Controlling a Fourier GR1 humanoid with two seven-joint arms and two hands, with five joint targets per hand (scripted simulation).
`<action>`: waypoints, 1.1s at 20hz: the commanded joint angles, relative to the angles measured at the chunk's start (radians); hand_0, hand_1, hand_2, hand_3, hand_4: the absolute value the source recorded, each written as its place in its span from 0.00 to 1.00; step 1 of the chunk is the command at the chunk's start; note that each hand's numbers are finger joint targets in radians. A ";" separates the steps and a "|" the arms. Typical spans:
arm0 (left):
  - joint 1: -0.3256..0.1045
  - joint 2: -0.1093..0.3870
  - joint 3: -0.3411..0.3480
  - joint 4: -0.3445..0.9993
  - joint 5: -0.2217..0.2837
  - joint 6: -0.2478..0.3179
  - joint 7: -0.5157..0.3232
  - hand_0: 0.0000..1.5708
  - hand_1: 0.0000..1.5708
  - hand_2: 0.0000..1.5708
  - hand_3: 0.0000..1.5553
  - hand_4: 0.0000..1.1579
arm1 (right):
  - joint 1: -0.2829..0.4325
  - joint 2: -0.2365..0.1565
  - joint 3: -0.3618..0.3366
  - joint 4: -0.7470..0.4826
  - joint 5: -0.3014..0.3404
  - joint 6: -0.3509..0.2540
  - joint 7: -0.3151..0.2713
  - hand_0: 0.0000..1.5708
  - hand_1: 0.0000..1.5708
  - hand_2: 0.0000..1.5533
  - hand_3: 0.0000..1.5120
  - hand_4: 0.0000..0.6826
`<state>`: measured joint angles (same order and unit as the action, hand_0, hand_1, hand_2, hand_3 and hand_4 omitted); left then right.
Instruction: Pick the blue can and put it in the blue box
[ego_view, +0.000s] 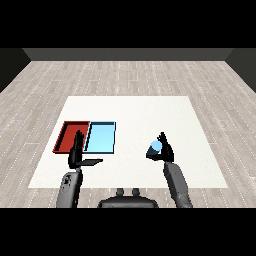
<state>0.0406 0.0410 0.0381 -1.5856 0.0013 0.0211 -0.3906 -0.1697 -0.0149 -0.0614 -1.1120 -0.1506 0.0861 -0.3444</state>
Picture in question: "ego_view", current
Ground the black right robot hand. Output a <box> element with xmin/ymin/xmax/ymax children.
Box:
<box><xmin>147</xmin><ymin>131</ymin><xmax>176</xmax><ymax>164</ymax></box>

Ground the small blue can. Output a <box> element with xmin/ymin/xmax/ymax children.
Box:
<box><xmin>145</xmin><ymin>140</ymin><xmax>164</xmax><ymax>159</ymax></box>

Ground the dark grey robot body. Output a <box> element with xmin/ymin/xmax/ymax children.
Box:
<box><xmin>97</xmin><ymin>187</ymin><xmax>159</xmax><ymax>209</ymax></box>

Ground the red shallow open box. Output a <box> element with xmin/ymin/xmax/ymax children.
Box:
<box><xmin>52</xmin><ymin>120</ymin><xmax>91</xmax><ymax>155</ymax></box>

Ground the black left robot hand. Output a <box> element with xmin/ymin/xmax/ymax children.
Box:
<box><xmin>67</xmin><ymin>130</ymin><xmax>104</xmax><ymax>170</ymax></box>

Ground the light blue shallow open box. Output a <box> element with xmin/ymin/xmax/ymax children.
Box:
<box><xmin>82</xmin><ymin>120</ymin><xmax>117</xmax><ymax>155</ymax></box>

